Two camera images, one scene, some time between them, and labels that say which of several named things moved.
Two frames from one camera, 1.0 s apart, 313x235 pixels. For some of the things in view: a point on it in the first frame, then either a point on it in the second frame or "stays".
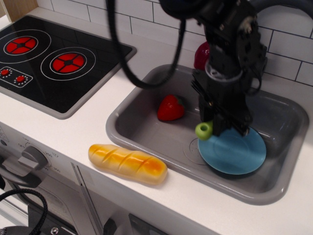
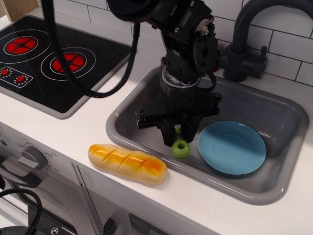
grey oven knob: x=34 y=157 stays
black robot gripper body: x=222 y=95 to x=178 y=100
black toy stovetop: x=54 y=68 stays
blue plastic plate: x=234 y=153 stays
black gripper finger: x=220 y=125 to x=189 y=127
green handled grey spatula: x=203 y=130 to x=180 y=148
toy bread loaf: x=136 y=166 stays
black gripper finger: x=207 y=109 to x=168 y=133
